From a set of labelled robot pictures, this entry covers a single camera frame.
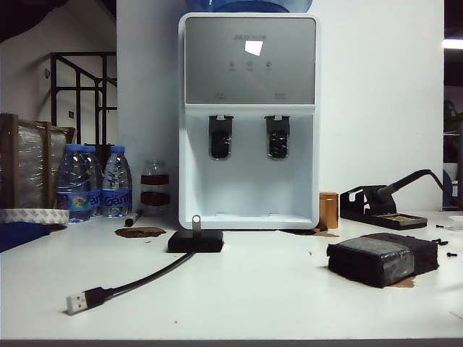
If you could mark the large brown paper patch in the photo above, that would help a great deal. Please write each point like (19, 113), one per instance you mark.
(407, 283)

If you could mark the blue cloth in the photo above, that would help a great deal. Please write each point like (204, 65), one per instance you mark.
(18, 235)

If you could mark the person in dark clothes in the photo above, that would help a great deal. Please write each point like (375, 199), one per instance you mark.
(36, 11)

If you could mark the small bottle dark red bands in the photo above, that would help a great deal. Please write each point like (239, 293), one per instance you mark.
(155, 199)

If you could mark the thin brown paper patch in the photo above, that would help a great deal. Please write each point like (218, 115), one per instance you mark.
(318, 233)

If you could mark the gold metal cylinder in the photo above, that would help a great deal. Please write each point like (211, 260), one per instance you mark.
(328, 209)

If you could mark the oval brown paper patch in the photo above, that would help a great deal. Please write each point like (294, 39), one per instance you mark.
(137, 232)

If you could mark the wooden crate with plastic wrap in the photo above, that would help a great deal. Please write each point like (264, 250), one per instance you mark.
(32, 162)

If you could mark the black USB hub box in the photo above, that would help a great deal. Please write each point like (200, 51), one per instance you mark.
(195, 243)

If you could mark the silver USB flash drive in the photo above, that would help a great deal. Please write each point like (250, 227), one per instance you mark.
(195, 223)

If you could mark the clear water bottle blue label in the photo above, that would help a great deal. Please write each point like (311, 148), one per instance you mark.
(72, 173)
(116, 180)
(94, 170)

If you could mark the blue water jug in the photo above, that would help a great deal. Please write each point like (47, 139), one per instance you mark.
(253, 5)

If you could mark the black soldering iron stand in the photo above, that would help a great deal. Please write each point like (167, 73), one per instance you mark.
(398, 220)

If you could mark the white ceiling light strip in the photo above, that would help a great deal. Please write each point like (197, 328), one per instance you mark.
(454, 43)

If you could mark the green potted plant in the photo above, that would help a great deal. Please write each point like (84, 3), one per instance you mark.
(454, 112)

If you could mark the white AUX water dispenser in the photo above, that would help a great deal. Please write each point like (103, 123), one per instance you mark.
(249, 188)

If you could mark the black marker pen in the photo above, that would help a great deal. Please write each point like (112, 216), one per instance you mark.
(132, 218)

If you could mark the small black wall sign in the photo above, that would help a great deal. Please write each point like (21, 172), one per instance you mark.
(71, 114)

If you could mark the black stair railing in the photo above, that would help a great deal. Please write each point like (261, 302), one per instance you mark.
(54, 90)

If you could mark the black sponge block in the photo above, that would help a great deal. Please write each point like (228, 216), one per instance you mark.
(361, 264)

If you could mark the white tape roll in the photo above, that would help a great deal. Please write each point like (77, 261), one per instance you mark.
(36, 215)

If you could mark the small grey wall device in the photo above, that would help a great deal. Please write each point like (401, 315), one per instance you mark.
(47, 73)

